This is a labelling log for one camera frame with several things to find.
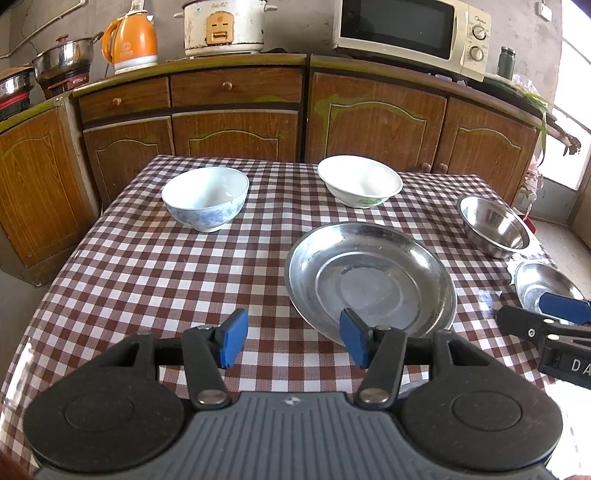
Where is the brown white checked tablecloth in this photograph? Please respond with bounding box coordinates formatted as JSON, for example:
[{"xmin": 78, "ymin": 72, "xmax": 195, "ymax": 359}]
[{"xmin": 0, "ymin": 154, "xmax": 578, "ymax": 480}]

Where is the green onion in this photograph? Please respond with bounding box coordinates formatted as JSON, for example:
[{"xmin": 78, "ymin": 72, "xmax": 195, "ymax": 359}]
[{"xmin": 517, "ymin": 78, "xmax": 555, "ymax": 158}]

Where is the white bowl with blue pattern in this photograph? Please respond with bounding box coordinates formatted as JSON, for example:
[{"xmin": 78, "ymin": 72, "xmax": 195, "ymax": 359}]
[{"xmin": 161, "ymin": 167, "xmax": 250, "ymax": 233}]

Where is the white bowl with green print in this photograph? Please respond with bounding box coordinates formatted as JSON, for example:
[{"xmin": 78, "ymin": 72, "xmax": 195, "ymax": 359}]
[{"xmin": 317, "ymin": 154, "xmax": 404, "ymax": 209}]

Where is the shallow steel plate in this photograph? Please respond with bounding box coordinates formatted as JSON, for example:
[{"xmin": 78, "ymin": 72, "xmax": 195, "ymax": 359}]
[
  {"xmin": 514, "ymin": 260, "xmax": 586, "ymax": 315},
  {"xmin": 284, "ymin": 222, "xmax": 458, "ymax": 344}
]

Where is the pink cloth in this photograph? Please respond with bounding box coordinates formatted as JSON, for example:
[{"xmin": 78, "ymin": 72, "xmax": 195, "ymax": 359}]
[{"xmin": 525, "ymin": 154, "xmax": 542, "ymax": 191}]

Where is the single-door wooden cabinet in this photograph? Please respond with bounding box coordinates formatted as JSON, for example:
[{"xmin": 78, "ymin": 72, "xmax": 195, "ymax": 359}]
[{"xmin": 0, "ymin": 92, "xmax": 100, "ymax": 284}]

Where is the steel pot with lid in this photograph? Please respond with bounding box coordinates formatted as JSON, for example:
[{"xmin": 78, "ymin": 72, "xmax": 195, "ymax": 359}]
[
  {"xmin": 0, "ymin": 68, "xmax": 37, "ymax": 100},
  {"xmin": 31, "ymin": 31, "xmax": 105, "ymax": 83}
]

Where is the steel bowl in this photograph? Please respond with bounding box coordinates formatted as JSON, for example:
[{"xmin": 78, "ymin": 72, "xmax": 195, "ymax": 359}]
[{"xmin": 457, "ymin": 196, "xmax": 532, "ymax": 259}]

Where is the double-door wooden cabinet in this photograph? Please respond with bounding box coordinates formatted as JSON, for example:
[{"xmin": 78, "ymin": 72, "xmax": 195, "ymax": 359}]
[{"xmin": 305, "ymin": 54, "xmax": 555, "ymax": 206}]

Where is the red induction cooker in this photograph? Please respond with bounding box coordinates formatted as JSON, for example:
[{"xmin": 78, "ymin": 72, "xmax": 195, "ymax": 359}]
[
  {"xmin": 36, "ymin": 68, "xmax": 92, "ymax": 99},
  {"xmin": 0, "ymin": 90, "xmax": 35, "ymax": 121}
]

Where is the black flat tray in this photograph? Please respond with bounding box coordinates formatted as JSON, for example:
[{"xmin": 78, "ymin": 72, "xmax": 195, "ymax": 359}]
[{"xmin": 482, "ymin": 74, "xmax": 561, "ymax": 125}]

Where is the green thermos bottle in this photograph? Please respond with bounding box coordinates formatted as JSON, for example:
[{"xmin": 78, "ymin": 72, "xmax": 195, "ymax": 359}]
[{"xmin": 497, "ymin": 46, "xmax": 517, "ymax": 80}]

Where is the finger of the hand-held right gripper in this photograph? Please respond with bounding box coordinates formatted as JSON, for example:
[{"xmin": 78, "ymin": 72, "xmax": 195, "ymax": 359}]
[
  {"xmin": 498, "ymin": 305, "xmax": 561, "ymax": 344},
  {"xmin": 539, "ymin": 292, "xmax": 591, "ymax": 325}
]

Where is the grey glazed door leaf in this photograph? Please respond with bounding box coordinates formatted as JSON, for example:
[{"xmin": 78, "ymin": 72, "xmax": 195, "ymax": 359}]
[{"xmin": 522, "ymin": 28, "xmax": 591, "ymax": 227}]

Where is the wooden cabinet with drawers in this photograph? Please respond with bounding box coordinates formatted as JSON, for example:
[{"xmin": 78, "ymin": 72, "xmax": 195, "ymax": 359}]
[{"xmin": 71, "ymin": 53, "xmax": 308, "ymax": 208}]

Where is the white rice cooker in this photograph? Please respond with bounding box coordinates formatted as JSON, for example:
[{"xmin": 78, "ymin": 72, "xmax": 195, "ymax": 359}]
[{"xmin": 174, "ymin": 0, "xmax": 279, "ymax": 57}]

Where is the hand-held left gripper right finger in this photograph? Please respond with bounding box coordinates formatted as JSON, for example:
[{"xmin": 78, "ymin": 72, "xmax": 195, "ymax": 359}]
[{"xmin": 339, "ymin": 308, "xmax": 481, "ymax": 411}]

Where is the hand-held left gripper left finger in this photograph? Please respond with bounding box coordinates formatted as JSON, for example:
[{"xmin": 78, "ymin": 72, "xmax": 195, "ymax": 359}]
[{"xmin": 108, "ymin": 308, "xmax": 250, "ymax": 411}]

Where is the orange electric kettle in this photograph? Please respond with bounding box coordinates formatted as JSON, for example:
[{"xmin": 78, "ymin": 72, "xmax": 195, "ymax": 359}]
[{"xmin": 102, "ymin": 13, "xmax": 158, "ymax": 75}]

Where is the cream microwave oven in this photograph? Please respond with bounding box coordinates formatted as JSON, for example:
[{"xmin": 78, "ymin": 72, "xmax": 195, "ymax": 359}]
[{"xmin": 333, "ymin": 0, "xmax": 492, "ymax": 83}]

